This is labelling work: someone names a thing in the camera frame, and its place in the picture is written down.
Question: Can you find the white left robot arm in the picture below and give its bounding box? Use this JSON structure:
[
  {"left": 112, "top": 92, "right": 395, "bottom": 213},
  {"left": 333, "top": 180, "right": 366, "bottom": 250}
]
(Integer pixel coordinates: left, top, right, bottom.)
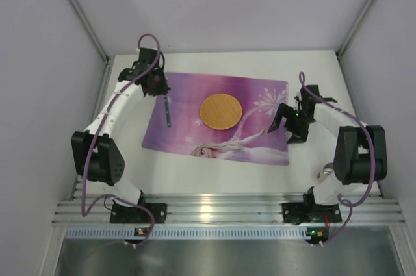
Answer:
[{"left": 71, "top": 48, "right": 170, "bottom": 215}]

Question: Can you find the green-handled cutlery piece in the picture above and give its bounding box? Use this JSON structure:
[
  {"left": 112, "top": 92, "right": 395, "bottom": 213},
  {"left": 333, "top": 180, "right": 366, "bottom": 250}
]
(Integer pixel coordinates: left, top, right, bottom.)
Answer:
[{"left": 164, "top": 95, "right": 172, "bottom": 128}]

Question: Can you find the round woven orange plate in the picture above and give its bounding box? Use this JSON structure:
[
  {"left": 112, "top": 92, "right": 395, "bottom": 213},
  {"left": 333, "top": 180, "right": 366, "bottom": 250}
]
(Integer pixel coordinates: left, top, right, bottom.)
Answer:
[{"left": 199, "top": 93, "right": 242, "bottom": 131}]

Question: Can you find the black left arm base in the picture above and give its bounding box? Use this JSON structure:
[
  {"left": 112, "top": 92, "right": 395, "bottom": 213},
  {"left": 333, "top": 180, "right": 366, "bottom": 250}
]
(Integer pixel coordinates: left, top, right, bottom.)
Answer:
[{"left": 109, "top": 201, "right": 168, "bottom": 224}]

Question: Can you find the purple printed cloth placemat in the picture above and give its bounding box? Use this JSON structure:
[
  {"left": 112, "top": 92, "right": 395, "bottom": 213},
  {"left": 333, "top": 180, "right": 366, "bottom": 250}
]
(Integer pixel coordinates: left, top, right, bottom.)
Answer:
[{"left": 142, "top": 73, "right": 289, "bottom": 166}]

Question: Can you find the white slotted cable duct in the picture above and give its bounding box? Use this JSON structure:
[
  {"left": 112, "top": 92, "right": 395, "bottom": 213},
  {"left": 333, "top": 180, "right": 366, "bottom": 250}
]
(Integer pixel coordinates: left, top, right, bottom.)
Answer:
[{"left": 65, "top": 226, "right": 311, "bottom": 240}]

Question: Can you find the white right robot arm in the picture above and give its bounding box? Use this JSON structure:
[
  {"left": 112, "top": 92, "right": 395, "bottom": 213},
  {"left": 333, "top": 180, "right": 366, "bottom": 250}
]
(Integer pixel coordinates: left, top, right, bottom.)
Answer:
[{"left": 268, "top": 85, "right": 387, "bottom": 210}]

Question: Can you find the small metal cup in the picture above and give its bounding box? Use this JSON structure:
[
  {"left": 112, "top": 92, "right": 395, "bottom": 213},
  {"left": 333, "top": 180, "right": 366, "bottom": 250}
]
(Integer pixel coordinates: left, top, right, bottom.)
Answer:
[{"left": 317, "top": 162, "right": 335, "bottom": 183}]

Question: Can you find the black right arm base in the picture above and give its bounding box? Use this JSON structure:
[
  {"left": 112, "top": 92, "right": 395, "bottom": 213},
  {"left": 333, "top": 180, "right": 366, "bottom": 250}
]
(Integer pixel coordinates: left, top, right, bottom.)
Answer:
[{"left": 281, "top": 194, "right": 342, "bottom": 225}]

